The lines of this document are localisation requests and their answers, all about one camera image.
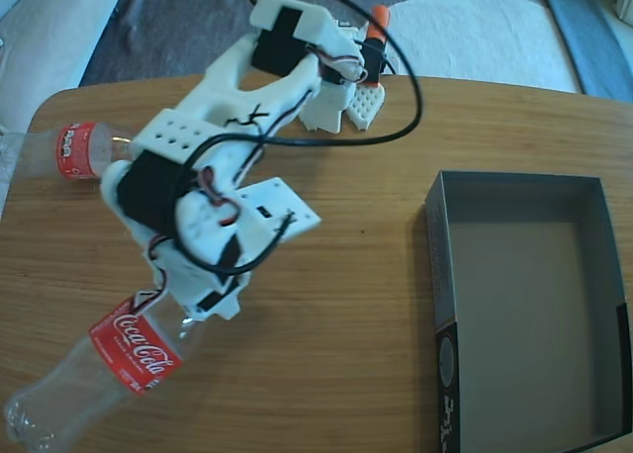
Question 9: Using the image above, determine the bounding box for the clear bottle Coca-Cola script label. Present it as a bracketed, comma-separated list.
[2, 284, 209, 449]

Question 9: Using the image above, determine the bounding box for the clear bottle barcode red label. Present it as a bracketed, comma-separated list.
[0, 120, 137, 182]

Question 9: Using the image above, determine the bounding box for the grey cardboard box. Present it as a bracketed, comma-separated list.
[424, 169, 633, 453]

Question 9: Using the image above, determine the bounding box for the orange and black clamp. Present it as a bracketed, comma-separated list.
[356, 5, 392, 87]

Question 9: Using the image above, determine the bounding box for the white rug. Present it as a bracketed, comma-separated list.
[385, 0, 583, 96]

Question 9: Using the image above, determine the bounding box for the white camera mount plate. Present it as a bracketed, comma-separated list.
[231, 175, 322, 261]

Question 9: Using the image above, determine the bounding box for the black cable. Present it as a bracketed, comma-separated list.
[173, 0, 425, 279]

